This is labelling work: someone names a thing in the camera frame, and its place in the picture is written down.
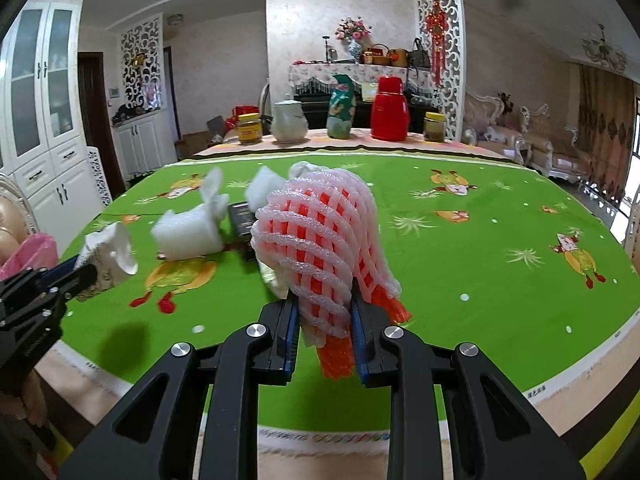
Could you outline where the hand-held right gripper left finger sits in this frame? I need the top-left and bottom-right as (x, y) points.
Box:
(57, 300), (301, 480)

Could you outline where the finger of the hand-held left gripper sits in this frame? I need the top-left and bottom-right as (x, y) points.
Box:
(30, 254), (83, 282)
(47, 262), (99, 306)

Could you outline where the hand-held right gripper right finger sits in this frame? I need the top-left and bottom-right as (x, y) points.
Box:
(351, 299), (587, 480)

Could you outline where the orange foam fruit net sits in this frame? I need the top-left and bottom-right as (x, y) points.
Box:
(314, 285), (414, 381)

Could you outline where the pink trash bin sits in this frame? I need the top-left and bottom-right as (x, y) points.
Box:
(0, 232), (59, 282)

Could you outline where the white paper carton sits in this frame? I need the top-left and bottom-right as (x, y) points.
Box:
(75, 222), (139, 302)

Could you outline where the white foam fruit net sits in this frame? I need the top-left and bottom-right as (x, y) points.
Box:
(250, 161), (402, 351)

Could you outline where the large white foam piece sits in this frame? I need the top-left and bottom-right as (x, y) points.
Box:
(151, 204), (226, 262)

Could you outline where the black box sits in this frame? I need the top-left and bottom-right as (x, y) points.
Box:
(227, 201), (262, 263)

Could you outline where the person's left hand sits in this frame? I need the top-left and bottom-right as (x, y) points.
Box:
(0, 370), (52, 426)

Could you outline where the tufted leather dining chair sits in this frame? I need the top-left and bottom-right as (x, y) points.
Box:
(0, 172), (40, 267)

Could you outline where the white carved panel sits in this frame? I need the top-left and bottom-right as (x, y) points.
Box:
(86, 146), (114, 207)

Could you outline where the green printed tablecloth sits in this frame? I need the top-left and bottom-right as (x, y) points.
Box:
(59, 152), (640, 461)

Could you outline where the white glass-door cabinet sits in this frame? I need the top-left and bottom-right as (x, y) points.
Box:
(0, 2), (102, 258)

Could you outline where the dark wooden door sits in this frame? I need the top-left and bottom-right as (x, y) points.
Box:
(77, 52), (126, 196)

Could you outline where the white low cabinet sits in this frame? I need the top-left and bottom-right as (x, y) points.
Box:
(112, 109), (176, 174)

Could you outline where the cardboard box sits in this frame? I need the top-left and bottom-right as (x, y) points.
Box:
(176, 132), (223, 158)

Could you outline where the grey bag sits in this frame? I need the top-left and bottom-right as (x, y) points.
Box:
(206, 116), (229, 144)

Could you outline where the white carved screen partition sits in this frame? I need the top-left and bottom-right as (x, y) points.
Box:
(120, 15), (166, 111)
(415, 0), (469, 142)

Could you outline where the yellow jar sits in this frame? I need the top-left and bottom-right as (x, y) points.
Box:
(236, 113), (263, 146)

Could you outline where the white teapot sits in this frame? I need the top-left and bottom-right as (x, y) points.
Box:
(270, 95), (309, 144)

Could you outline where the glass pickle jar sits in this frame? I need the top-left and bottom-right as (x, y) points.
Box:
(423, 111), (445, 143)

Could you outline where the red gift bag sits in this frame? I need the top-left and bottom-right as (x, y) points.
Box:
(227, 105), (259, 129)

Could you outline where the black piano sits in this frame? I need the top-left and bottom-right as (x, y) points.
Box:
(292, 89), (442, 131)

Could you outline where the red thermos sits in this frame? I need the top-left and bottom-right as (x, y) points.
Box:
(370, 75), (412, 142)

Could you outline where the green snack bag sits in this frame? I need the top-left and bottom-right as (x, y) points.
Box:
(326, 74), (357, 140)

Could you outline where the cream dining chair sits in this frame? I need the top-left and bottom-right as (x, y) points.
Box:
(257, 80), (274, 122)

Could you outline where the cream carved sofa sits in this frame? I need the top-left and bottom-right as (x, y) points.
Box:
(462, 92), (534, 166)

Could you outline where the lace piano cover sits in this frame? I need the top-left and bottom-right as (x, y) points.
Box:
(289, 62), (437, 97)

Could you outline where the cream carved armchair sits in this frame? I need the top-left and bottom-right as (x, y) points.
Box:
(520, 104), (592, 184)

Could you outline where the dark handbag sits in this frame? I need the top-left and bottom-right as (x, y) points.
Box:
(407, 37), (432, 70)

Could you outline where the flower vase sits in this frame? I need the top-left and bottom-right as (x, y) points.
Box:
(336, 16), (374, 62)

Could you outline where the brown curtain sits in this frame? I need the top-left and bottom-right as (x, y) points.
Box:
(577, 62), (639, 207)

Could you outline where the red knot ornament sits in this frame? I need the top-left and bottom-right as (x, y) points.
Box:
(425, 0), (449, 86)

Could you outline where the chandelier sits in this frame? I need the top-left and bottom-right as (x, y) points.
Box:
(580, 24), (629, 74)

